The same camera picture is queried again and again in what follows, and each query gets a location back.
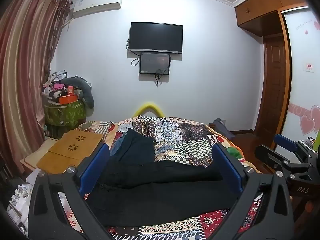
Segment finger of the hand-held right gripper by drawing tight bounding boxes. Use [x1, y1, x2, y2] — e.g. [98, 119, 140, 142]
[254, 144, 298, 175]
[273, 134, 304, 157]

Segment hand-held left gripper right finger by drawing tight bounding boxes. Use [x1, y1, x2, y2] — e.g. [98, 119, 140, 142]
[212, 142, 294, 240]

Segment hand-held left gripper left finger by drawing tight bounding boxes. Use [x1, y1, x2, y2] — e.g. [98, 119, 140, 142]
[28, 142, 113, 240]

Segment black pants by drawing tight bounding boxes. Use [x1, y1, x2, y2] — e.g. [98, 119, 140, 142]
[86, 159, 239, 227]

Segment folded dark teal pants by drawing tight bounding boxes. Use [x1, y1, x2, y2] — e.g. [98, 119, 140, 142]
[117, 128, 156, 163]

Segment green bottle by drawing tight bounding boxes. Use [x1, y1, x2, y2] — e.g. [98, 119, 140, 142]
[313, 127, 320, 153]

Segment bamboo lap desk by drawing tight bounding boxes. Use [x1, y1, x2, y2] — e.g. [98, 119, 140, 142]
[36, 129, 104, 168]

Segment folded blue jeans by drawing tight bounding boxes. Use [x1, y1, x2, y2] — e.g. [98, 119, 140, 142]
[109, 131, 128, 157]

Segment dark grey bag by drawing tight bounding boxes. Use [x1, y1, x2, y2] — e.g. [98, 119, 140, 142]
[212, 118, 235, 139]

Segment striped pillow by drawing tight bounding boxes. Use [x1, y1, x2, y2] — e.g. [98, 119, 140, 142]
[79, 120, 114, 140]

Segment patchwork printed blanket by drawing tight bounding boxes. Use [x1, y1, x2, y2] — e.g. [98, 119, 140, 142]
[59, 116, 263, 240]

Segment green fabric storage box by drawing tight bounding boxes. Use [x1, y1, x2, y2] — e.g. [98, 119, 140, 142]
[44, 99, 87, 127]

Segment white wardrobe door with hearts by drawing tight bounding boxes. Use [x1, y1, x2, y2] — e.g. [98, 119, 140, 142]
[280, 6, 320, 143]

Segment orange box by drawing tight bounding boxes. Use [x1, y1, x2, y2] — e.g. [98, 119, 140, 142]
[59, 86, 77, 105]

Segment yellow foam tube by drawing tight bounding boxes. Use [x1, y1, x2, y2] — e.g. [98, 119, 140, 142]
[132, 102, 166, 118]

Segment grey plush pillow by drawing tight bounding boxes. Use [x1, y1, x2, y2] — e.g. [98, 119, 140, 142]
[61, 77, 95, 108]

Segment pile of white boxes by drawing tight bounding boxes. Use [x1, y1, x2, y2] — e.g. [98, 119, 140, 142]
[7, 169, 42, 233]

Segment pile of mixed clothes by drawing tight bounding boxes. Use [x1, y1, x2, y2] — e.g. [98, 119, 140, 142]
[42, 70, 68, 103]

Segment striped brown curtain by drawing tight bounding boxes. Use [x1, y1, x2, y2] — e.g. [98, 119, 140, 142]
[0, 0, 72, 178]

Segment wooden overhead cabinet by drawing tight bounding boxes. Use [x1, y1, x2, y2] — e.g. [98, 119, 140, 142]
[234, 0, 309, 37]

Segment white air conditioner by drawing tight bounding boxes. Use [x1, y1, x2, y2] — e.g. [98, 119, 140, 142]
[72, 0, 123, 18]

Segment small black wall monitor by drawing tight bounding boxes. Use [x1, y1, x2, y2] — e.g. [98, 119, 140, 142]
[139, 52, 171, 76]

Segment black wall television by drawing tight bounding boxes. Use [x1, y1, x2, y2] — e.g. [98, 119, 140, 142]
[128, 22, 183, 54]

